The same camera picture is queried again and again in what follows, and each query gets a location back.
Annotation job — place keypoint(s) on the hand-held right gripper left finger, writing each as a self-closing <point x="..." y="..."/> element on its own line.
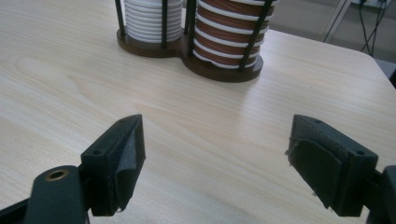
<point x="107" y="168"/>

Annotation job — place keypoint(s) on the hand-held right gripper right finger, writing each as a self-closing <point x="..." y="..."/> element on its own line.
<point x="330" y="161"/>

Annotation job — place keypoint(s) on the dark wooden cup holder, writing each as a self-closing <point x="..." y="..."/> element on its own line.
<point x="218" y="73"/>

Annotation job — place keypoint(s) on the stack of white cups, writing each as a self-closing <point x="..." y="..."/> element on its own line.
<point x="143" y="21"/>

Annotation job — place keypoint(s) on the stack of brown cups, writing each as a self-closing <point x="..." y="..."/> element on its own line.
<point x="224" y="34"/>

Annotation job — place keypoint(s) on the white metal frame leg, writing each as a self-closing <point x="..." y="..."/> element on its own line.
<point x="336" y="18"/>

